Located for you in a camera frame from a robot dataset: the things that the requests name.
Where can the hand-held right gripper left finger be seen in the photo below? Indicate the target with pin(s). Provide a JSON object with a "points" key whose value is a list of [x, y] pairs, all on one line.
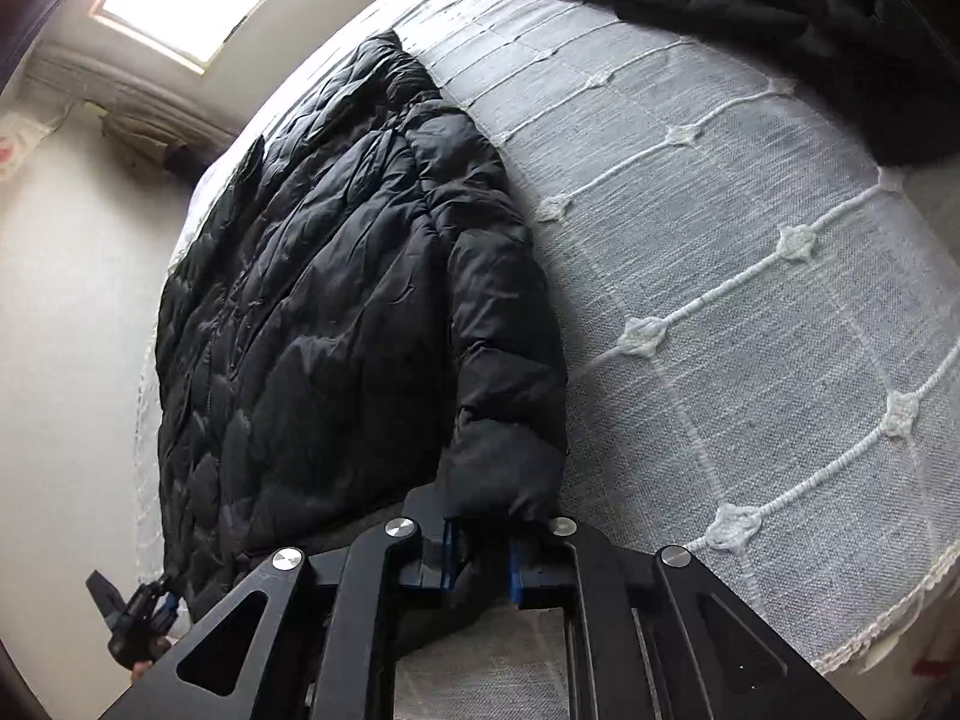
{"points": [[450, 555]]}

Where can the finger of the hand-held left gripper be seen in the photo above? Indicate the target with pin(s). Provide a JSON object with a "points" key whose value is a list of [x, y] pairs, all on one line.
{"points": [[165, 604]]}

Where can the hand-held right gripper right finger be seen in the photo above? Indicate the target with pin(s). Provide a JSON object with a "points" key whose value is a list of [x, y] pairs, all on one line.
{"points": [[516, 574]]}

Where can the black quilted puffer jacket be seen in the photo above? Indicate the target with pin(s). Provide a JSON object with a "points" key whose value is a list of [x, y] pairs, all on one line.
{"points": [[322, 300]]}

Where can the grey bedspread with white grid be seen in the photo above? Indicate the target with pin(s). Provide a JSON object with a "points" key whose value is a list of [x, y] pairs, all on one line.
{"points": [[735, 277]]}

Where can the white plastic bag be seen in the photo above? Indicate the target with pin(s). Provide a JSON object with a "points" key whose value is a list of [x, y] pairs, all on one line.
{"points": [[19, 142]]}

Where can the grey patterned curtain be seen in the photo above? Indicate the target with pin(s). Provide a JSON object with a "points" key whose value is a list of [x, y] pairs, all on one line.
{"points": [[127, 105]]}

